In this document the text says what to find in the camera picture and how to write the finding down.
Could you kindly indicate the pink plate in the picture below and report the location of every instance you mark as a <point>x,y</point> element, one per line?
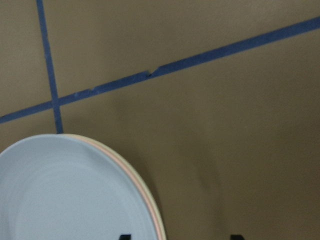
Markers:
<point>135,178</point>

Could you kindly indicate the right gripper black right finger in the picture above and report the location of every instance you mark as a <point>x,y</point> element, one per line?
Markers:
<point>236,237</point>

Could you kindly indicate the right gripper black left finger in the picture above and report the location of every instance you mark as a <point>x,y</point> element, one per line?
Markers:
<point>125,237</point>

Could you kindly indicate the blue plate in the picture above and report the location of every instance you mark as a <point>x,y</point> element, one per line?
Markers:
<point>56,187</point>

